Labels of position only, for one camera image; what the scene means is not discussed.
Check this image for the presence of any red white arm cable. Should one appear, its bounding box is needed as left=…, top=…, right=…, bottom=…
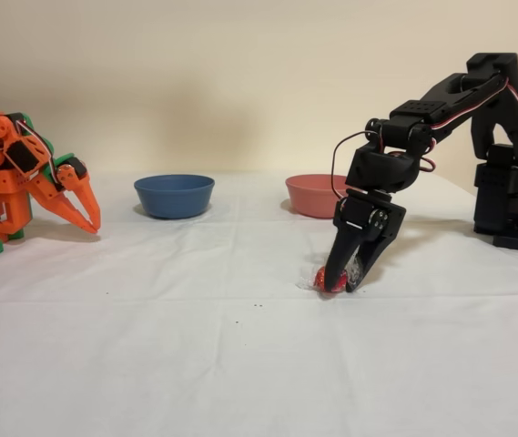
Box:
left=383, top=76, right=518, bottom=231

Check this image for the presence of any blue bowl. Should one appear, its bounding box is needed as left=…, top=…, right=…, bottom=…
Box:
left=133, top=174, right=217, bottom=219

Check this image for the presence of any white tablecloth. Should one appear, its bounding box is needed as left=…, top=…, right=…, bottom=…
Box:
left=0, top=170, right=518, bottom=437

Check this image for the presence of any orange arm servo cable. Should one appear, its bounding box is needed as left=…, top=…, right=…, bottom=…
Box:
left=12, top=118, right=57, bottom=183

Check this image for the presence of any black gripper servo cable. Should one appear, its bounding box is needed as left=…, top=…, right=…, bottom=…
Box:
left=331, top=130, right=373, bottom=199

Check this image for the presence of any red white candy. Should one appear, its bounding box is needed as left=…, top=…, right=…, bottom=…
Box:
left=298, top=254, right=363, bottom=300

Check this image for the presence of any red bowl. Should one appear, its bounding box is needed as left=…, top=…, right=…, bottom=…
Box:
left=284, top=174, right=350, bottom=219

